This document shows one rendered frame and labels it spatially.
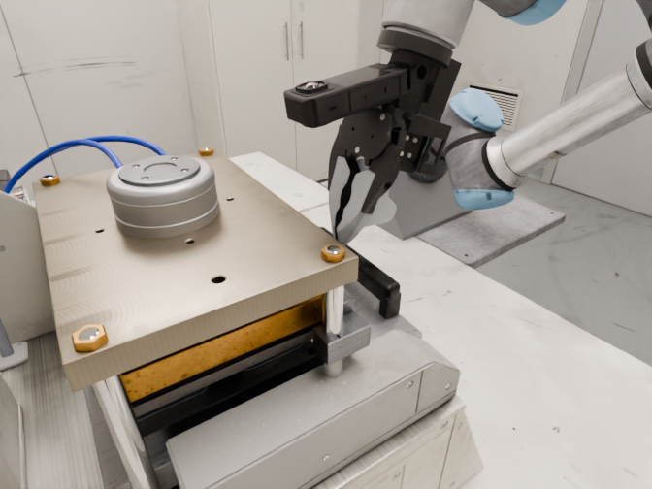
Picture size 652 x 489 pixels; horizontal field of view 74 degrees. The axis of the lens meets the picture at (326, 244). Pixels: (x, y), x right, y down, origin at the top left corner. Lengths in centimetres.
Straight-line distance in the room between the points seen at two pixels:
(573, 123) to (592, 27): 258
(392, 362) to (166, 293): 19
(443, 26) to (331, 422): 34
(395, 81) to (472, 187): 56
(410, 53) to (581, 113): 48
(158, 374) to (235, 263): 9
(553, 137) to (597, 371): 40
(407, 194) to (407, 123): 67
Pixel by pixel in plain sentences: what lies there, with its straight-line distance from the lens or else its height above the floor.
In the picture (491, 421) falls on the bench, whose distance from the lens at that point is 68.
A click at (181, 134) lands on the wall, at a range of 297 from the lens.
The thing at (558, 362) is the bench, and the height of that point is 75.
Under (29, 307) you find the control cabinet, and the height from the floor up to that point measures 97.
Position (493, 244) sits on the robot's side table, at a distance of 108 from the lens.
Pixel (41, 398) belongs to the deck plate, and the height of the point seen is 93.
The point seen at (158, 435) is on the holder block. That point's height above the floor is 99.
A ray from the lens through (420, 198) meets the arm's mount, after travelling 111.
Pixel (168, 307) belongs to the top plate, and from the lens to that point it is 26.
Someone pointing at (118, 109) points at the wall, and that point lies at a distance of 284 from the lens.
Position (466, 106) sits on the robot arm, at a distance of 100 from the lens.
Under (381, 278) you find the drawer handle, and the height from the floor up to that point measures 101.
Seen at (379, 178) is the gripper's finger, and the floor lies 111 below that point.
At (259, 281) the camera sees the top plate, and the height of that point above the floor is 111.
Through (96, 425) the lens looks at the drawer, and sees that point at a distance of 41.
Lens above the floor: 127
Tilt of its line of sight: 31 degrees down
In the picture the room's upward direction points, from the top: straight up
